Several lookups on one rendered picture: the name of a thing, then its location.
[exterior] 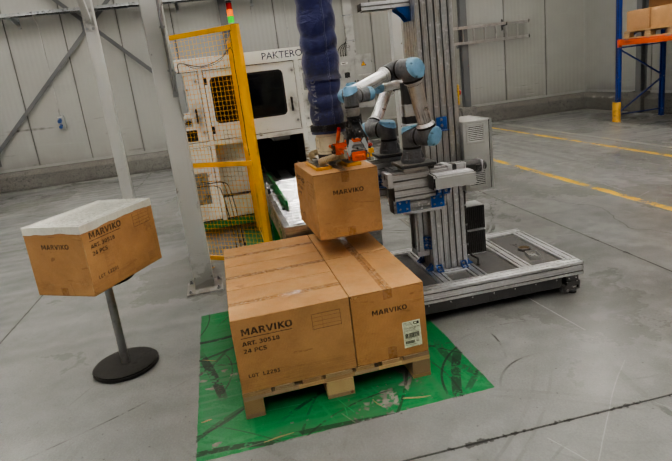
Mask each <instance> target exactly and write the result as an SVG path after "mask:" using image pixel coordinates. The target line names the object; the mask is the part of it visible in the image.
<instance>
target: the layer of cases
mask: <svg viewBox="0 0 672 461"><path fill-rule="evenodd" d="M223 254H224V266H225V278H226V290H227V302H228V314H229V324H230V329H231V334H232V340H233V345H234V351H235V356H236V361H237V367H238V372H239V378H240V383H241V389H242V394H246V393H250V392H254V391H258V390H263V389H267V388H271V387H275V386H280V385H284V384H288V383H292V382H297V381H301V380H305V379H309V378H314V377H318V376H322V375H326V374H331V373H335V372H339V371H343V370H348V369H352V368H356V367H357V366H358V367H360V366H365V365H369V364H373V363H377V362H382V361H386V360H390V359H394V358H399V357H403V356H407V355H411V354H416V353H420V352H424V351H428V339H427V327H426V315H425V303H424V292H423V282H422V281H421V280H420V279H419V278H418V277H417V276H416V275H415V274H414V273H413V272H412V271H410V270H409V269H408V268H407V267H406V266H405V265H404V264H403V263H402V262H400V261H399V260H398V259H397V258H396V257H395V256H394V255H393V254H392V253H391V252H389V251H388V250H387V249H386V248H385V247H384V246H383V245H382V244H381V243H379V242H378V241H377V240H376V239H375V238H374V237H373V236H372V235H371V234H370V233H368V232H366V233H361V234H355V235H350V236H345V237H339V238H334V239H328V240H323V241H320V239H319V238H318V237H317V236H316V235H315V234H309V235H308V236H307V235H303V236H298V237H292V238H287V239H281V240H276V241H270V242H265V243H259V244H254V245H248V246H243V247H237V248H232V249H226V250H223Z"/></svg>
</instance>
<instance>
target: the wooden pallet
mask: <svg viewBox="0 0 672 461"><path fill-rule="evenodd" d="M403 364H404V365H405V367H406V368H407V370H408V371H409V372H410V374H411V375H412V377H413V378H414V379H415V378H419V377H423V376H427V375H431V368H430V355H429V350H428V351H424V352H420V353H416V354H411V355H407V356H403V357H399V358H394V359H390V360H386V361H382V362H377V363H373V364H369V365H365V366H360V367H358V366H357V367H356V368H352V369H348V370H343V371H339V372H335V373H331V374H326V375H322V376H318V377H314V378H309V379H305V380H301V381H297V382H292V383H288V384H284V385H280V386H275V387H271V388H267V389H263V390H258V391H254V392H250V393H246V394H242V396H243V402H244V407H245V413H246V418H247V419H251V418H255V417H259V416H263V415H266V410H265V404H264V397H268V396H273V395H277V394H281V393H285V392H289V391H294V390H298V389H302V388H306V387H310V386H315V385H319V384H323V386H324V388H325V391H326V394H327V396H328V399H333V398H337V397H341V396H345V395H349V394H353V393H355V386H354V378H353V376H357V375H361V374H365V373H369V372H373V371H377V370H382V369H386V368H390V367H394V366H398V365H403Z"/></svg>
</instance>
